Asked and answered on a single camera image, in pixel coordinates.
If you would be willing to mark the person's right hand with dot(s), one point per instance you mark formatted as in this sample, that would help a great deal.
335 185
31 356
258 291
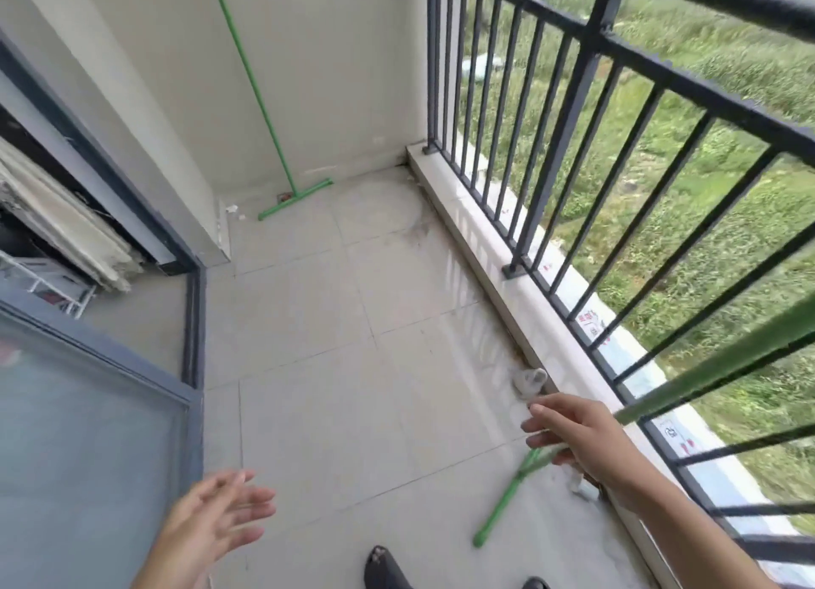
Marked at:
592 439

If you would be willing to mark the person's left hand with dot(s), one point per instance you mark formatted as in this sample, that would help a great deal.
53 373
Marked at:
204 518

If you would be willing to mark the person's left fingers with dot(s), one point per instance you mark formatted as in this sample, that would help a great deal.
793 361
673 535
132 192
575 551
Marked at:
245 504

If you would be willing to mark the person's right fingers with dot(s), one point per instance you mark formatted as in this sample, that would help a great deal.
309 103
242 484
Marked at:
549 407

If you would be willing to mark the green floor squeegee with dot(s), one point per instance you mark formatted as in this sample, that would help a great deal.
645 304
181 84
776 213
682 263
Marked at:
267 130
503 507

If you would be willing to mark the person's left forearm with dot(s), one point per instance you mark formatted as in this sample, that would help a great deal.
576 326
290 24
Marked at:
162 572

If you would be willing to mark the person's right forearm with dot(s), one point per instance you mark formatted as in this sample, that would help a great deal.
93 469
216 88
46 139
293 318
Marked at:
687 537

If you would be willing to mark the person's black shoe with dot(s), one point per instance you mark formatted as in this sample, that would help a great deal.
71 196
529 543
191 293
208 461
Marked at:
536 583
385 569

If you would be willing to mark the grey-framed sliding glass door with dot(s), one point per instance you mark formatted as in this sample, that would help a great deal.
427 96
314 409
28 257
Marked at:
83 455

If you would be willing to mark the white stone curb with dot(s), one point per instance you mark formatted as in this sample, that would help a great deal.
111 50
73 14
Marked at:
484 238

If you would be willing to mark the black metal balcony railing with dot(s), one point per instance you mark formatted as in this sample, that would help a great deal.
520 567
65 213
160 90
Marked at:
560 142

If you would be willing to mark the small white debris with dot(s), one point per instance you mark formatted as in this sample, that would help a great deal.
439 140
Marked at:
231 211

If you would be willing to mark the stack of white boards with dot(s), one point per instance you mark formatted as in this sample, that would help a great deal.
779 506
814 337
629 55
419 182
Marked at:
63 225

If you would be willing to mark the white plastic sheet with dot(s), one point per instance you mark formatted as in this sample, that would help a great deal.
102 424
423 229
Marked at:
484 65

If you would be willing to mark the dark grey door frame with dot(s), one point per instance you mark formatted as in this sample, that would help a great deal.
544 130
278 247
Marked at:
127 187

